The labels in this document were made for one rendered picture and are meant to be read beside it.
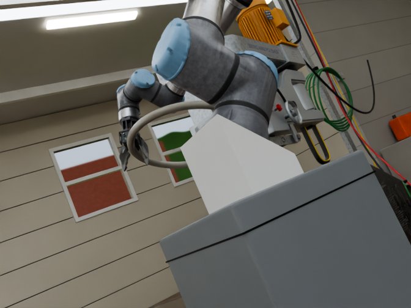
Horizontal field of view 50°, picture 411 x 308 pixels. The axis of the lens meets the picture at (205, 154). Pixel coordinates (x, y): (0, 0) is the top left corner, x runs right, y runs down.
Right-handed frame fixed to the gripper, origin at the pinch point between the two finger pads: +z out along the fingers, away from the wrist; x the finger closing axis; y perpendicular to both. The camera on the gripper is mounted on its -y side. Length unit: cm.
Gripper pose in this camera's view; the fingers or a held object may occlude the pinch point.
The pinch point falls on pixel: (136, 167)
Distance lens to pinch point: 177.3
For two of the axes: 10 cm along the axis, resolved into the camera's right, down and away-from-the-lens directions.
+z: 1.6, 8.7, -4.6
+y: -2.1, -4.3, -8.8
